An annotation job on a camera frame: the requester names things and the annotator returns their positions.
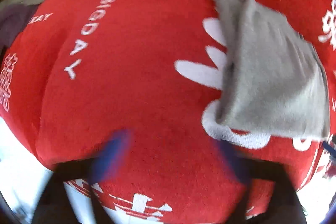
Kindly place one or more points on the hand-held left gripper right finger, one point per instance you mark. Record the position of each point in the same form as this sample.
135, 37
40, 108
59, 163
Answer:
231, 161

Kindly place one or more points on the grey sweater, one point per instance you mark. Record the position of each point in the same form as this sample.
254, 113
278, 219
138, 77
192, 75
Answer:
270, 69

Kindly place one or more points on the purple cloth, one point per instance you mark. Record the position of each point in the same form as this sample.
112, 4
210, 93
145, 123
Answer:
13, 23

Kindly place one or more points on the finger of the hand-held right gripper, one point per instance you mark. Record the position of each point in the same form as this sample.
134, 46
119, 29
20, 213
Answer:
331, 150

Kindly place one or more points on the red printed blanket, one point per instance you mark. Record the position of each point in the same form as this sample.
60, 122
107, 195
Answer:
136, 69

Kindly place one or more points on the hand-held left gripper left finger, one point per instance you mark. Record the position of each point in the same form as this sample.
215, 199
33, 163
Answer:
113, 155

